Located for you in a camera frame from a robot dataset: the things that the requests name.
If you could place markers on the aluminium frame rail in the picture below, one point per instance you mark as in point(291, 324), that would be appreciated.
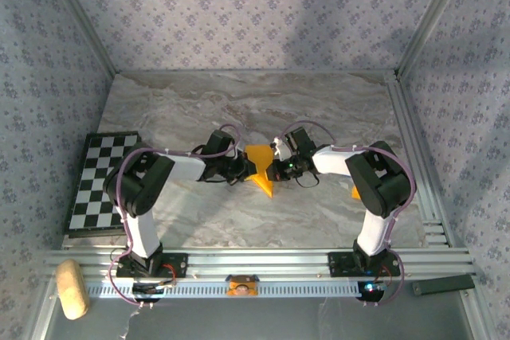
point(480, 316)
point(41, 316)

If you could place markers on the orange cloth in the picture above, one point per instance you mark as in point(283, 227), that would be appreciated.
point(261, 169)

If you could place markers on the thin aluminium edge strip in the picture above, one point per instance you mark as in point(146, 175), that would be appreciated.
point(255, 72)

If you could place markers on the black flat bar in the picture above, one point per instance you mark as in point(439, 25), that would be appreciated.
point(442, 285)

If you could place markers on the small orange block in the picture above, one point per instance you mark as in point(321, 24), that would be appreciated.
point(355, 194)

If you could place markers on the small black circuit board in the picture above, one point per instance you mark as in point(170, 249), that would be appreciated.
point(145, 288)
point(370, 290)

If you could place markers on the black white chessboard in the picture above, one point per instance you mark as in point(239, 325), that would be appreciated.
point(89, 180)

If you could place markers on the aluminium frame post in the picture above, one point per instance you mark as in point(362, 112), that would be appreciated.
point(434, 13)

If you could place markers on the aluminium side rail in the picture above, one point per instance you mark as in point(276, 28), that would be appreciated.
point(404, 117)

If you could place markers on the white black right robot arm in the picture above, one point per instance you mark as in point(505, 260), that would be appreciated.
point(374, 232)

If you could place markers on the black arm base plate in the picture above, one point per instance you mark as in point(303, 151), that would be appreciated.
point(175, 266)
point(338, 264)

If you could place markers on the tan sponge block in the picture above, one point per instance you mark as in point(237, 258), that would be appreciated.
point(71, 288)

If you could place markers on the wide aluminium mounting rail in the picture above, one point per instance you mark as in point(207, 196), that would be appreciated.
point(259, 262)

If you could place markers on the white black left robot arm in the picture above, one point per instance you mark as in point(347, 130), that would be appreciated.
point(143, 232)

